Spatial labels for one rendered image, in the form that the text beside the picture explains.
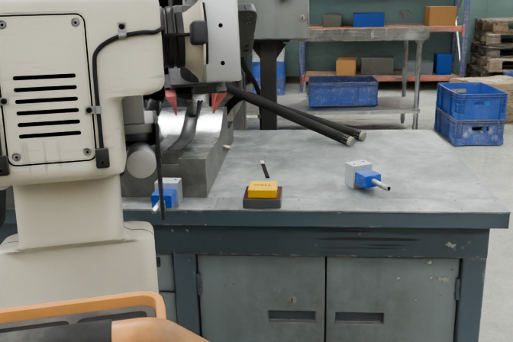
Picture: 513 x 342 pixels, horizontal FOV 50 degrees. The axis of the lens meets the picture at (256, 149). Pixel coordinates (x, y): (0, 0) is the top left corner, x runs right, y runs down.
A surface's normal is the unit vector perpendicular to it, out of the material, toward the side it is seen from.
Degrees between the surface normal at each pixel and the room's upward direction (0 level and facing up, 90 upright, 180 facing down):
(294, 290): 90
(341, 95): 93
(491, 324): 0
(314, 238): 90
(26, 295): 82
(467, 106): 90
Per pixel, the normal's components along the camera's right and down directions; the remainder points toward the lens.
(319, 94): -0.08, 0.29
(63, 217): 0.20, 0.12
